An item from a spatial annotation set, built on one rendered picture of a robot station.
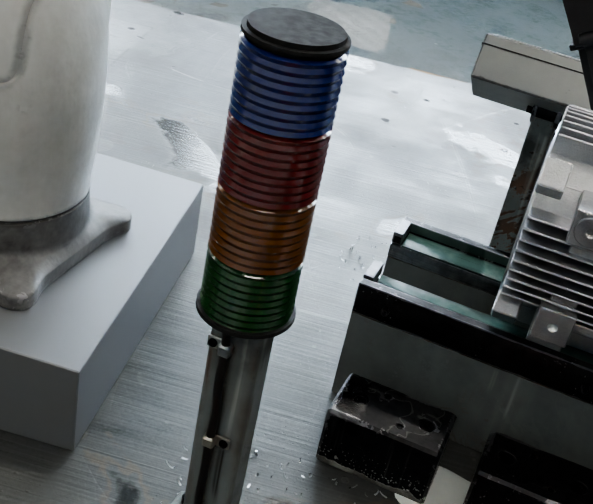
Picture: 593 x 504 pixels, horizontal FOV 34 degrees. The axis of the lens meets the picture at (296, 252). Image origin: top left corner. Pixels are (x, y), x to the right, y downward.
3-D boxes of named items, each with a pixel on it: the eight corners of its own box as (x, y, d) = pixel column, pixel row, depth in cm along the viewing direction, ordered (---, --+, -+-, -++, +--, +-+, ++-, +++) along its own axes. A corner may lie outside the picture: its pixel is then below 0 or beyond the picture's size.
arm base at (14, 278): (-192, 252, 80) (-197, 195, 77) (-17, 157, 98) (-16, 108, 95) (-11, 340, 76) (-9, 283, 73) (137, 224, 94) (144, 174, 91)
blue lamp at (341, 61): (348, 115, 56) (364, 41, 53) (310, 151, 51) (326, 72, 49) (255, 83, 57) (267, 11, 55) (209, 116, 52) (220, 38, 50)
